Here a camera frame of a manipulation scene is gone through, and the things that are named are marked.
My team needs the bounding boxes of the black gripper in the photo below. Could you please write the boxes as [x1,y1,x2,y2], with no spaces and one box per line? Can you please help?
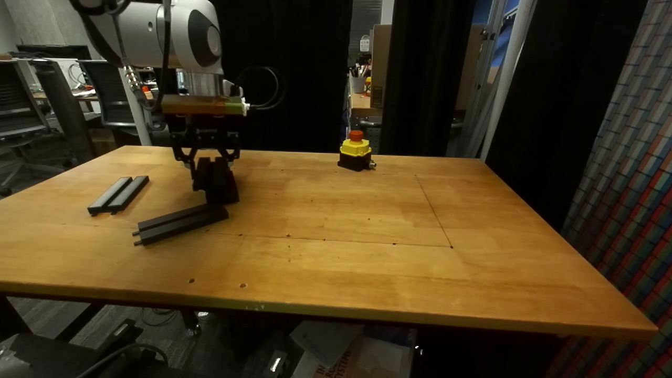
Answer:
[168,115,243,169]

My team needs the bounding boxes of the narrow black curtain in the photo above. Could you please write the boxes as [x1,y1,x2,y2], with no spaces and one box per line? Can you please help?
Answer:
[380,0,471,157]

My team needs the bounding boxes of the black twin-bar rail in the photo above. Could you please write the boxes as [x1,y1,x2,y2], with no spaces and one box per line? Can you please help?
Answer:
[87,173,152,217]

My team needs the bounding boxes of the wide black curtain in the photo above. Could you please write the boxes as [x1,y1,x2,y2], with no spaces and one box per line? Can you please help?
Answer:
[134,0,354,153]

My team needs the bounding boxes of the colourful patterned wall panel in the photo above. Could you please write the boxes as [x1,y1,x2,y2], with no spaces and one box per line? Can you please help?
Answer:
[545,0,672,378]

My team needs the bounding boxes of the medium black grooved block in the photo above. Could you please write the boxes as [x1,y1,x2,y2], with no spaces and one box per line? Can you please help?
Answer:
[198,169,241,202]

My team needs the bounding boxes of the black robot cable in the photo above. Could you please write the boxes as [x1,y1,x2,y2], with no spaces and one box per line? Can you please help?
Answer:
[233,65,284,114]

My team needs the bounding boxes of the white pillar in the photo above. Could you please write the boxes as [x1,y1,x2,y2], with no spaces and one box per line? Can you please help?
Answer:
[113,65,154,146]

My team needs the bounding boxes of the grey desk shelf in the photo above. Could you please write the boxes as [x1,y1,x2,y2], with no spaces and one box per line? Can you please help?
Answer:
[0,58,51,142]

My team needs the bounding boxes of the black office chair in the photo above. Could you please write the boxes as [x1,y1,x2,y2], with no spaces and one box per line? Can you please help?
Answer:
[30,58,94,166]

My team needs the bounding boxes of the yellow red emergency stop button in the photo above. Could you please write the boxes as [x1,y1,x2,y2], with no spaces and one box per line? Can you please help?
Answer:
[337,127,377,172]

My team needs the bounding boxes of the black chair backrest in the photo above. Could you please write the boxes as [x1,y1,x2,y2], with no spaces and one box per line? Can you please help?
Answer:
[81,58,138,129]

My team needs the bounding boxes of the white metal frame post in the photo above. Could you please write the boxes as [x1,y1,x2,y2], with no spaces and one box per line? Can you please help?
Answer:
[480,0,540,161]

